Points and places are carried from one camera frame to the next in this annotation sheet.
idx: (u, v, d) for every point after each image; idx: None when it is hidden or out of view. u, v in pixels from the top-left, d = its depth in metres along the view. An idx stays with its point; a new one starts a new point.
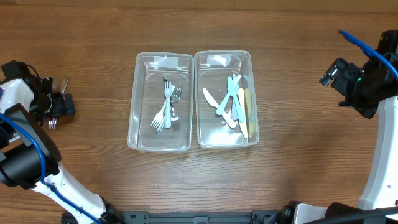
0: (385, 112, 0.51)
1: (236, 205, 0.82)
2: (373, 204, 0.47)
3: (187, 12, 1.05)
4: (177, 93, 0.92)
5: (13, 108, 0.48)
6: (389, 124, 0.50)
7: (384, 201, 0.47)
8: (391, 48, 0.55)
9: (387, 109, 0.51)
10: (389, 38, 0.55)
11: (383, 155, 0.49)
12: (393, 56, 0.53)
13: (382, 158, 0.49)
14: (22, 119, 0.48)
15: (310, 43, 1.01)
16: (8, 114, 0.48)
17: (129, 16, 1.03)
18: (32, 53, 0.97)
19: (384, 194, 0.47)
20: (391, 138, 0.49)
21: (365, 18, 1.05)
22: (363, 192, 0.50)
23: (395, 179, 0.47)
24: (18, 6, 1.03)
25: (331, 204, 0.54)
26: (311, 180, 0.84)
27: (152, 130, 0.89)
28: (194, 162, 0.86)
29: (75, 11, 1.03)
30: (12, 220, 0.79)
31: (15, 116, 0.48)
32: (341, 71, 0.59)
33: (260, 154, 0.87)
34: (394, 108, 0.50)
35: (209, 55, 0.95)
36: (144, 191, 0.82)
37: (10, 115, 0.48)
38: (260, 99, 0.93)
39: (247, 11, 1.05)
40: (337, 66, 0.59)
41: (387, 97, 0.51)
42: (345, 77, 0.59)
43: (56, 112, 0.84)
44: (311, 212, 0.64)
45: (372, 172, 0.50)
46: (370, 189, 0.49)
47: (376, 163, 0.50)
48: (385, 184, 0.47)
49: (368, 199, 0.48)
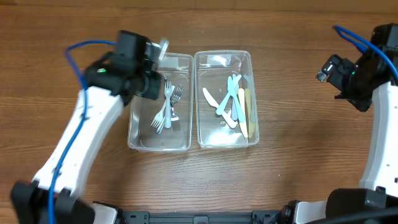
0: (379, 98, 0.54)
1: (236, 205, 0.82)
2: (374, 183, 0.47)
3: (186, 12, 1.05)
4: (177, 93, 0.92)
5: (68, 192, 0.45)
6: (384, 109, 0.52)
7: (383, 179, 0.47)
8: (382, 41, 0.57)
9: (382, 95, 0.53)
10: (380, 33, 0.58)
11: (379, 135, 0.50)
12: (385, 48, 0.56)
13: (379, 140, 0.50)
14: (66, 210, 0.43)
15: (310, 43, 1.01)
16: (58, 198, 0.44)
17: (129, 16, 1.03)
18: (32, 53, 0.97)
19: (383, 173, 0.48)
20: (386, 121, 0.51)
21: (365, 18, 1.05)
22: (362, 175, 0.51)
23: (393, 158, 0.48)
24: (19, 6, 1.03)
25: (332, 192, 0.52)
26: (310, 180, 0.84)
27: (152, 130, 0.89)
28: (194, 162, 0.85)
29: (75, 11, 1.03)
30: (11, 220, 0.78)
31: (64, 205, 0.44)
32: (336, 67, 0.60)
33: (260, 154, 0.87)
34: (388, 93, 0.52)
35: (209, 55, 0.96)
36: (144, 191, 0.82)
37: (60, 201, 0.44)
38: (260, 99, 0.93)
39: (247, 11, 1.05)
40: (332, 62, 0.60)
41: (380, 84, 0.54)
42: (340, 72, 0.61)
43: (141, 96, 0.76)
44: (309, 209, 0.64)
45: (370, 155, 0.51)
46: (369, 170, 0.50)
47: (374, 147, 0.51)
48: (384, 163, 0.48)
49: (368, 180, 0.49)
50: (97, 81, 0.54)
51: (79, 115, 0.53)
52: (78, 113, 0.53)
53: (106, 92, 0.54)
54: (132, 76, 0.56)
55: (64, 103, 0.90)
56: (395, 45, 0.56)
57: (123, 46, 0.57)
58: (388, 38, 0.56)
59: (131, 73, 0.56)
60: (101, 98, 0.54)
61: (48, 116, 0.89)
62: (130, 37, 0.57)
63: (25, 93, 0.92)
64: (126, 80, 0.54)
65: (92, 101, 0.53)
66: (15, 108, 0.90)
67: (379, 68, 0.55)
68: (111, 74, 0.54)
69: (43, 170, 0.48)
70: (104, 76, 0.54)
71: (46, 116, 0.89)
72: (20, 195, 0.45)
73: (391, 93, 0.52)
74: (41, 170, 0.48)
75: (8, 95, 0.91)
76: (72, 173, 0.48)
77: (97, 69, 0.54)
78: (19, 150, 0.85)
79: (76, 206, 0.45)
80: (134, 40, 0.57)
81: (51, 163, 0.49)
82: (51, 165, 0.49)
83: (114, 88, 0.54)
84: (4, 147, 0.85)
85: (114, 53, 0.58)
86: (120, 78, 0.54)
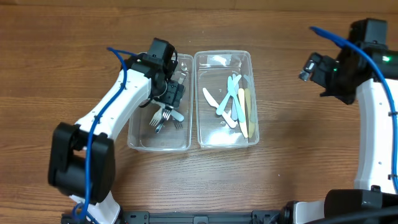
0: (364, 96, 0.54)
1: (236, 205, 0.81)
2: (368, 182, 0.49)
3: (187, 12, 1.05)
4: None
5: (106, 137, 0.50)
6: (369, 106, 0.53)
7: (376, 177, 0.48)
8: (360, 37, 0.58)
9: (365, 92, 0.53)
10: (357, 28, 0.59)
11: (369, 135, 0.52)
12: (364, 44, 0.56)
13: (369, 140, 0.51)
14: (101, 152, 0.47)
15: (310, 43, 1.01)
16: (96, 140, 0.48)
17: (129, 16, 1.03)
18: (32, 53, 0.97)
19: (375, 170, 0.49)
20: (374, 119, 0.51)
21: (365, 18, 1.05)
22: (357, 174, 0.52)
23: (385, 156, 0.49)
24: (20, 7, 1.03)
25: (329, 192, 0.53)
26: (310, 180, 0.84)
27: (152, 130, 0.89)
28: (194, 162, 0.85)
29: (76, 11, 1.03)
30: (11, 219, 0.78)
31: (101, 147, 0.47)
32: (317, 65, 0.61)
33: (260, 154, 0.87)
34: (370, 90, 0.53)
35: (209, 55, 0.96)
36: (144, 191, 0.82)
37: (97, 144, 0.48)
38: (260, 99, 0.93)
39: (247, 11, 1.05)
40: (313, 60, 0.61)
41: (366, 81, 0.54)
42: (322, 69, 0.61)
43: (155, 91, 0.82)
44: (306, 208, 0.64)
45: (362, 154, 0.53)
46: (362, 170, 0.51)
47: (365, 145, 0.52)
48: (376, 161, 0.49)
49: (362, 179, 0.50)
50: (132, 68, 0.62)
51: (116, 84, 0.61)
52: (115, 86, 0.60)
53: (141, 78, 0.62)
54: (161, 74, 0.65)
55: (64, 103, 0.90)
56: (373, 40, 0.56)
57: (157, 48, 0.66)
58: (366, 33, 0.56)
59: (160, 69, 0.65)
60: (139, 77, 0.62)
61: (48, 116, 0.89)
62: (164, 42, 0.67)
63: (25, 93, 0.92)
64: (156, 74, 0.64)
65: (130, 79, 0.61)
66: (15, 108, 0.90)
67: (360, 66, 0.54)
68: (145, 67, 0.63)
69: (85, 117, 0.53)
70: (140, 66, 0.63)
71: (46, 116, 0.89)
72: (61, 134, 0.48)
73: (374, 89, 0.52)
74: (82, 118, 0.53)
75: (8, 95, 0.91)
76: (107, 124, 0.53)
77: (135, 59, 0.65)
78: (20, 149, 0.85)
79: (110, 152, 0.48)
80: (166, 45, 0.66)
81: (91, 114, 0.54)
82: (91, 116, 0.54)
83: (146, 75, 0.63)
84: (4, 147, 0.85)
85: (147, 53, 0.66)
86: (153, 71, 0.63)
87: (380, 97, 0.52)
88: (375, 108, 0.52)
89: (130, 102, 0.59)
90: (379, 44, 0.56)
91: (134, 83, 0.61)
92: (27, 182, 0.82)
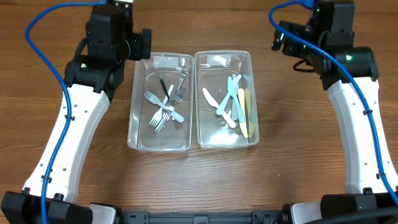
0: (337, 98, 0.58)
1: (236, 205, 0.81)
2: (359, 185, 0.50)
3: (186, 12, 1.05)
4: (178, 94, 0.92)
5: (60, 201, 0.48)
6: (345, 110, 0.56)
7: (365, 178, 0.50)
8: (328, 20, 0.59)
9: (337, 94, 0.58)
10: (324, 10, 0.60)
11: (351, 138, 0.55)
12: (329, 34, 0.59)
13: (351, 141, 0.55)
14: (60, 218, 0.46)
15: None
16: (52, 205, 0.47)
17: None
18: (32, 53, 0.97)
19: (363, 171, 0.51)
20: (351, 122, 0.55)
21: (364, 18, 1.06)
22: (346, 178, 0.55)
23: (370, 157, 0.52)
24: (19, 7, 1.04)
25: (323, 197, 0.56)
26: (310, 180, 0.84)
27: (151, 130, 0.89)
28: (194, 162, 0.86)
29: (75, 12, 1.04)
30: None
31: (58, 213, 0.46)
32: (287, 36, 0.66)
33: (260, 154, 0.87)
34: (342, 91, 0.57)
35: (209, 55, 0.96)
36: (144, 191, 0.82)
37: (54, 209, 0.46)
38: (260, 99, 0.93)
39: (247, 11, 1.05)
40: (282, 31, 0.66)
41: (335, 83, 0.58)
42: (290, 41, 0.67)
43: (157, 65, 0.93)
44: (306, 211, 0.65)
45: (347, 155, 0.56)
46: (351, 172, 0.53)
47: (348, 148, 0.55)
48: (362, 162, 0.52)
49: (352, 182, 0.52)
50: (80, 78, 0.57)
51: (62, 116, 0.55)
52: (63, 112, 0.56)
53: (91, 88, 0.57)
54: (115, 68, 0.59)
55: None
56: (339, 29, 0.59)
57: (99, 32, 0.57)
58: (332, 23, 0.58)
59: (113, 66, 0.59)
60: (84, 94, 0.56)
61: (48, 116, 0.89)
62: (102, 20, 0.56)
63: (25, 93, 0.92)
64: (111, 75, 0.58)
65: (76, 100, 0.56)
66: (15, 108, 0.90)
67: (326, 68, 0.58)
68: (93, 68, 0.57)
69: (33, 176, 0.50)
70: (86, 73, 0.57)
71: (47, 116, 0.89)
72: (13, 204, 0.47)
73: (344, 91, 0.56)
74: (30, 178, 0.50)
75: (8, 95, 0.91)
76: (61, 178, 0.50)
77: (79, 65, 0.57)
78: (19, 150, 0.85)
79: (71, 211, 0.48)
80: (106, 23, 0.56)
81: (40, 170, 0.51)
82: (40, 172, 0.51)
83: (98, 83, 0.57)
84: (4, 147, 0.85)
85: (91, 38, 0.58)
86: (104, 74, 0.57)
87: (352, 98, 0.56)
88: (351, 111, 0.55)
89: (85, 129, 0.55)
90: (344, 33, 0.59)
91: (86, 111, 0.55)
92: None
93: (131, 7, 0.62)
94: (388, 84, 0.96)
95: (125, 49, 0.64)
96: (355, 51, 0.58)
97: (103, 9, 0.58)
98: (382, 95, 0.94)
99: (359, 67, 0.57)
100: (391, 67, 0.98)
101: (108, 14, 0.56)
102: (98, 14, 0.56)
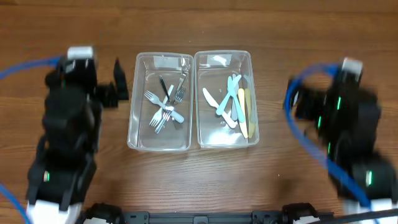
0: None
1: (236, 205, 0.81)
2: None
3: (187, 12, 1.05)
4: (178, 94, 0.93)
5: None
6: None
7: None
8: (353, 121, 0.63)
9: None
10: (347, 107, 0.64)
11: None
12: (348, 144, 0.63)
13: None
14: None
15: (310, 43, 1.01)
16: None
17: (129, 16, 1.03)
18: (32, 53, 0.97)
19: None
20: None
21: (365, 18, 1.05)
22: None
23: None
24: (19, 7, 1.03)
25: None
26: (310, 181, 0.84)
27: (151, 130, 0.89)
28: (194, 162, 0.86)
29: (75, 11, 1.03)
30: (12, 220, 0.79)
31: None
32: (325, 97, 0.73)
33: (260, 154, 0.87)
34: None
35: (209, 55, 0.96)
36: (144, 191, 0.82)
37: None
38: (260, 99, 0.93)
39: (248, 11, 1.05)
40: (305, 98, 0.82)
41: (357, 168, 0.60)
42: (326, 104, 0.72)
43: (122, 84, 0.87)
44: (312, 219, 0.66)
45: None
46: None
47: None
48: None
49: None
50: (45, 191, 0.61)
51: None
52: None
53: (56, 204, 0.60)
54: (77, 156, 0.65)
55: None
56: (358, 139, 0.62)
57: (61, 133, 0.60)
58: (354, 132, 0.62)
59: (75, 187, 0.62)
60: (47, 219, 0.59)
61: None
62: (58, 126, 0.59)
63: (25, 93, 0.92)
64: (80, 180, 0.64)
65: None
66: (16, 109, 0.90)
67: (349, 146, 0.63)
68: (57, 183, 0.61)
69: None
70: (52, 185, 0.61)
71: None
72: None
73: None
74: None
75: (8, 95, 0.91)
76: None
77: (42, 176, 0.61)
78: (20, 150, 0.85)
79: None
80: (62, 127, 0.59)
81: None
82: None
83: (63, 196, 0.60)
84: (4, 148, 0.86)
85: (46, 177, 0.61)
86: (67, 186, 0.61)
87: None
88: None
89: None
90: (359, 140, 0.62)
91: None
92: (27, 182, 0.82)
93: (90, 63, 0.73)
94: (388, 84, 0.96)
95: (84, 121, 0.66)
96: (372, 165, 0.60)
97: (62, 100, 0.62)
98: (382, 95, 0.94)
99: (381, 193, 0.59)
100: (391, 67, 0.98)
101: (65, 115, 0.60)
102: (52, 114, 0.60)
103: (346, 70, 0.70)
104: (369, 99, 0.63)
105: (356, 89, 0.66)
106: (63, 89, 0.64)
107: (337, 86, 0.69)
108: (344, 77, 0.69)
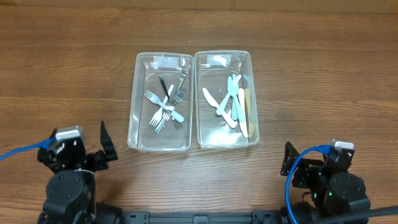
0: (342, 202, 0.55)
1: (236, 205, 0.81)
2: None
3: (187, 12, 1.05)
4: (178, 94, 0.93)
5: None
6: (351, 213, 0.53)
7: None
8: (333, 209, 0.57)
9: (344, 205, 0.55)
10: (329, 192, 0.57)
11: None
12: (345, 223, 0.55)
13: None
14: None
15: (309, 43, 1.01)
16: None
17: (129, 16, 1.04)
18: (32, 53, 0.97)
19: None
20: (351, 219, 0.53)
21: (364, 18, 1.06)
22: None
23: None
24: (20, 7, 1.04)
25: None
26: None
27: (151, 130, 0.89)
28: (194, 162, 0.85)
29: (75, 12, 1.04)
30: (10, 220, 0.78)
31: None
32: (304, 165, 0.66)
33: (260, 154, 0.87)
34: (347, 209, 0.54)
35: (209, 55, 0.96)
36: (144, 191, 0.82)
37: None
38: (260, 99, 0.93)
39: (247, 12, 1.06)
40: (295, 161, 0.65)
41: None
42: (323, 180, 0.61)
43: (112, 156, 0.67)
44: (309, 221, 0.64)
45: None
46: None
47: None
48: None
49: None
50: None
51: None
52: None
53: None
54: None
55: (64, 103, 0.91)
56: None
57: (58, 217, 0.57)
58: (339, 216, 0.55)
59: None
60: None
61: (48, 116, 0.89)
62: (57, 211, 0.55)
63: (25, 93, 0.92)
64: None
65: None
66: (16, 109, 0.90)
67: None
68: None
69: None
70: None
71: (46, 116, 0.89)
72: None
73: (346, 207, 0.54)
74: None
75: (9, 95, 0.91)
76: None
77: None
78: (20, 150, 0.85)
79: None
80: (61, 213, 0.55)
81: None
82: None
83: None
84: (4, 147, 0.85)
85: None
86: None
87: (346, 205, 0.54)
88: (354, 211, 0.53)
89: None
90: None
91: None
92: (27, 182, 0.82)
93: (79, 142, 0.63)
94: (388, 84, 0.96)
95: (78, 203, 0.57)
96: None
97: (59, 187, 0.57)
98: (381, 95, 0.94)
99: None
100: (390, 67, 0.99)
101: (63, 201, 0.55)
102: (52, 199, 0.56)
103: (339, 148, 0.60)
104: (356, 195, 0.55)
105: (346, 176, 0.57)
106: (61, 173, 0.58)
107: (328, 164, 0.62)
108: (337, 158, 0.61)
